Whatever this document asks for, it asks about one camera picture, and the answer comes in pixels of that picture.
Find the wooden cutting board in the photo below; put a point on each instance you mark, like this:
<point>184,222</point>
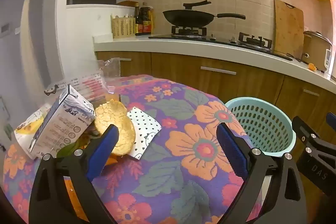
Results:
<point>287,29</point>

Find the clear red label plastic wrapper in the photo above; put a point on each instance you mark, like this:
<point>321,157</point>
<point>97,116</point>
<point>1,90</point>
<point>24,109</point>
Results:
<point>89,85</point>

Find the woven utensil holder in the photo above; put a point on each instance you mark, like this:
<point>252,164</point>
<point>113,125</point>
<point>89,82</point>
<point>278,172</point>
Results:
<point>122,27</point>

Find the dark sauce bottles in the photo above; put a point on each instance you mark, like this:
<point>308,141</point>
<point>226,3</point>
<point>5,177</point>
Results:
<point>146,19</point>

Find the printed milk carton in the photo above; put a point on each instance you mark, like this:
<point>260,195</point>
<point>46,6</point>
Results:
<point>60,124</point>

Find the black gas stove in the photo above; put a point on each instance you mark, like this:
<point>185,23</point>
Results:
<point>223,40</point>

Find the green bok choy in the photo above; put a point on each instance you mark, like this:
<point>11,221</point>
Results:
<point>65,151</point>

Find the teal perforated plastic basket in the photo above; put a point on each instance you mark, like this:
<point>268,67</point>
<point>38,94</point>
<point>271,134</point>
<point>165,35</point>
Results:
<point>262,121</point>

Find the yellow snack packet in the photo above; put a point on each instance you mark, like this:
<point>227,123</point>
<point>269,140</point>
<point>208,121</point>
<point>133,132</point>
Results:
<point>26,127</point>

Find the dark sauce bottle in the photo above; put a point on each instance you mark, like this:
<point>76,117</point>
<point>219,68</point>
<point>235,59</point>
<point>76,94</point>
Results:
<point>137,22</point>

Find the white kitchen countertop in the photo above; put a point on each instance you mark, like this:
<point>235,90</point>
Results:
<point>183,47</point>

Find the white polka dot napkin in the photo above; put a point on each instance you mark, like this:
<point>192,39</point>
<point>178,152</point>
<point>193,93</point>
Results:
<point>145,132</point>

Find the small orange item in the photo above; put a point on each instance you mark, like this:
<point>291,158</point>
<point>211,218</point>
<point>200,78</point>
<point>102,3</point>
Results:
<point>312,66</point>

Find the orange peel piece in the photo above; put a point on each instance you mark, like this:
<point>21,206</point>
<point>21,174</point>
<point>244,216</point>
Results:
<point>113,160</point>

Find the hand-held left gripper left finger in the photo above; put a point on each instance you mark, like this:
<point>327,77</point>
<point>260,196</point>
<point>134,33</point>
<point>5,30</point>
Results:
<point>105,150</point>

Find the floral purple tablecloth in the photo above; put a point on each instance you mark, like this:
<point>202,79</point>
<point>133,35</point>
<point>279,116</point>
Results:
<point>183,187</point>

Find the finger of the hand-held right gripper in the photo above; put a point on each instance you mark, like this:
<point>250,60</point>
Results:
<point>331,121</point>
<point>304,129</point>

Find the large round rice cracker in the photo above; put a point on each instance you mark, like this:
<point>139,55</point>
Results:
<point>124,140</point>

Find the black wok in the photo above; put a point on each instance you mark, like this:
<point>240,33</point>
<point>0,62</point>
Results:
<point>189,18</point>

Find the beige rice cooker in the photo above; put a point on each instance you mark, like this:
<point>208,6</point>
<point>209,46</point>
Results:
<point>315,50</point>

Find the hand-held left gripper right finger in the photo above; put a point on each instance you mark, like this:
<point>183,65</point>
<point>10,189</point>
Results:
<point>233,150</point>

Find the wooden base cabinet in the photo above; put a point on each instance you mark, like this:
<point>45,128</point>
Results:
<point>178,69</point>

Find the small round rice cracker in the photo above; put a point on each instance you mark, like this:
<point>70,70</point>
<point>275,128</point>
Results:
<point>110,111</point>

